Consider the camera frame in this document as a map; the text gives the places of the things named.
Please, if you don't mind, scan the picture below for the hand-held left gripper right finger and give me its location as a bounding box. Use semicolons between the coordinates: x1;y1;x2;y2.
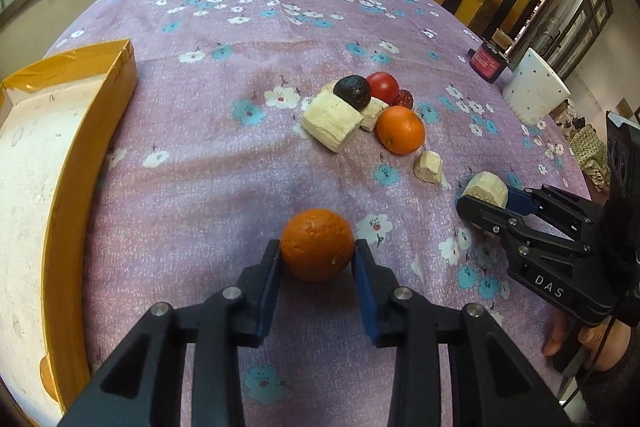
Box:
351;238;576;427

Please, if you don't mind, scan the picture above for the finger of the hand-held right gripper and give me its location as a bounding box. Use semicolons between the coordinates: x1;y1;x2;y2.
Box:
456;195;590;259
505;184;601;228

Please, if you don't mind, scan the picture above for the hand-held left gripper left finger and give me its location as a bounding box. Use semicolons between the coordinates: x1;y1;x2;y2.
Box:
60;239;282;427

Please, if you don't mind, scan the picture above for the orange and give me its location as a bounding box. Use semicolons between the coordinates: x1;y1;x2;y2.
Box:
376;105;426;156
280;208;356;283

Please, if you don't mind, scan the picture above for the red tomato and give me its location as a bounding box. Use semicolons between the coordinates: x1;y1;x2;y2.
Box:
365;72;401;104

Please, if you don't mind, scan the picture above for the large peeled banana piece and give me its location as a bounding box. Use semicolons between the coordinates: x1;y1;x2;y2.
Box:
301;93;365;154

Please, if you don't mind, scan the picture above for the dark avocado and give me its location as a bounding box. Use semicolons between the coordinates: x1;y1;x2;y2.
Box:
333;76;372;110

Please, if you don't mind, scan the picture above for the yellow cardboard box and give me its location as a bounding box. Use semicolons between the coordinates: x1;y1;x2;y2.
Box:
0;39;138;423

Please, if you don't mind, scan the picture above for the person's right forearm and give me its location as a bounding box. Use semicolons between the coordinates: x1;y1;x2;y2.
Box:
565;349;640;413

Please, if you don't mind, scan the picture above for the person's right hand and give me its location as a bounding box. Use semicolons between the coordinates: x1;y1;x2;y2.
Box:
544;309;632;358

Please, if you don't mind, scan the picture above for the patterned cushion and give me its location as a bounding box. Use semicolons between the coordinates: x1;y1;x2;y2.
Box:
570;124;612;185

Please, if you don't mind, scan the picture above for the white dotted cup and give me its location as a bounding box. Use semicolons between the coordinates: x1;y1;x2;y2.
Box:
502;48;572;125

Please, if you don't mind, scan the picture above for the purple floral bedsheet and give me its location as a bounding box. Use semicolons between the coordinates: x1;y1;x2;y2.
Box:
45;0;596;427

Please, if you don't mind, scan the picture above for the red jar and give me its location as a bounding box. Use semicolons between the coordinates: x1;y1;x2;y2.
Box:
467;38;512;84

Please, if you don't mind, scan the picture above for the glass door cabinet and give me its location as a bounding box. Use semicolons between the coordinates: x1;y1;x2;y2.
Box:
520;0;613;78

